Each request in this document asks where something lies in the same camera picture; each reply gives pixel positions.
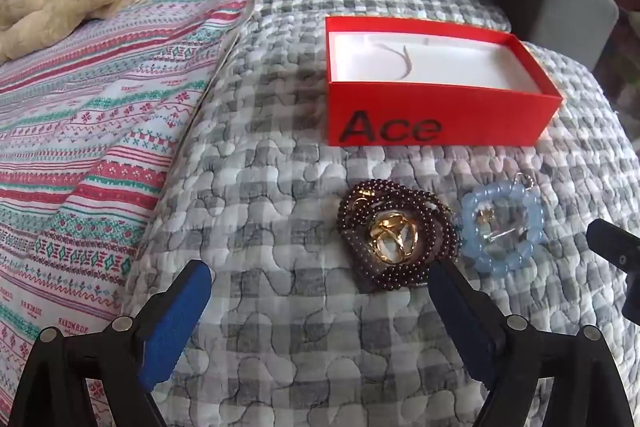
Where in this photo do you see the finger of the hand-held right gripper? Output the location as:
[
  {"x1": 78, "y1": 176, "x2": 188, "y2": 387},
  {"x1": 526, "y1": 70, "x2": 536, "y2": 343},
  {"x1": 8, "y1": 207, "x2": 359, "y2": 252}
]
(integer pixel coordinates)
[
  {"x1": 586, "y1": 219, "x2": 640, "y2": 272},
  {"x1": 622, "y1": 271, "x2": 640, "y2": 319}
]

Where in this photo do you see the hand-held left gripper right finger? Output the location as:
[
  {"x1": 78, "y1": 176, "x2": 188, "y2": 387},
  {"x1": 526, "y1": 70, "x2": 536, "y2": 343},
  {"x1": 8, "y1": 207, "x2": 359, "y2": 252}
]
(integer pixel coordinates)
[{"x1": 427, "y1": 261, "x2": 636, "y2": 427}]

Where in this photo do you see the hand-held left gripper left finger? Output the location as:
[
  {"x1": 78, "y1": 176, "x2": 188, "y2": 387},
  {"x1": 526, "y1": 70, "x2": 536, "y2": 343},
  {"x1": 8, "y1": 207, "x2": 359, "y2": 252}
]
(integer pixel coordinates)
[{"x1": 10, "y1": 259, "x2": 213, "y2": 427}]

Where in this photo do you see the light blue bead bracelet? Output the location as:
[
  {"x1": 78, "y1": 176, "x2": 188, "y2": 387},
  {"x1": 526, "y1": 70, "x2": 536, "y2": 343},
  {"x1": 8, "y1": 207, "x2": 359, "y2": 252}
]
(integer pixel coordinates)
[{"x1": 457, "y1": 182, "x2": 547, "y2": 275}]

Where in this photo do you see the gold ring jewelry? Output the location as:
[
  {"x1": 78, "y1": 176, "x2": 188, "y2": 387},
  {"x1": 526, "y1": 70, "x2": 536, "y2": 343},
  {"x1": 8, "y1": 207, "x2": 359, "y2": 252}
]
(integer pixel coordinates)
[{"x1": 367, "y1": 211, "x2": 418, "y2": 265}]

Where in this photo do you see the dark red bead necklace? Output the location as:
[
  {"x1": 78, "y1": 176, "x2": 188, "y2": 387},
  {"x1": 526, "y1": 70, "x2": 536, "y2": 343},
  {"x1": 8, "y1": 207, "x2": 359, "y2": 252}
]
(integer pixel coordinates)
[{"x1": 336, "y1": 179, "x2": 460, "y2": 293}]

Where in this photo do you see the red cardboard box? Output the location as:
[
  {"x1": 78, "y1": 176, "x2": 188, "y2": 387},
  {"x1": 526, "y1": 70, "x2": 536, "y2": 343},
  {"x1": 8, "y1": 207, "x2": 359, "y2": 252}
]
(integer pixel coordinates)
[{"x1": 325, "y1": 16, "x2": 564, "y2": 148}]

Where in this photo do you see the grey checked quilt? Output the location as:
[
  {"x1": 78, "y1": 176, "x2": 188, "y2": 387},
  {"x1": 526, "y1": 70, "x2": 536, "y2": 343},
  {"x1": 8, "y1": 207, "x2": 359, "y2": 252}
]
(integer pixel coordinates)
[{"x1": 117, "y1": 0, "x2": 640, "y2": 427}]

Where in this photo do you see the striped patterned blanket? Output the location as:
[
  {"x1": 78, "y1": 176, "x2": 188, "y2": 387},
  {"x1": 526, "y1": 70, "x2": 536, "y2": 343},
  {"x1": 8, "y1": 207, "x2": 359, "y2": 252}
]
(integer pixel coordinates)
[{"x1": 0, "y1": 0, "x2": 253, "y2": 427}]

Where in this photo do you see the grey ottoman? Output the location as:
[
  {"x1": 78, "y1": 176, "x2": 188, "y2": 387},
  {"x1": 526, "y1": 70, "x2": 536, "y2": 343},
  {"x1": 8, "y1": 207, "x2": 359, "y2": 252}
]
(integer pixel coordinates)
[{"x1": 470, "y1": 0, "x2": 621, "y2": 72}]

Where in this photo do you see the thin silver chain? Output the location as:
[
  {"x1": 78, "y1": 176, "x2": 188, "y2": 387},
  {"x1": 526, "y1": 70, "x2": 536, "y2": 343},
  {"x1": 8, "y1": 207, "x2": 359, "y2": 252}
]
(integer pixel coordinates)
[{"x1": 370, "y1": 38, "x2": 431, "y2": 80}]

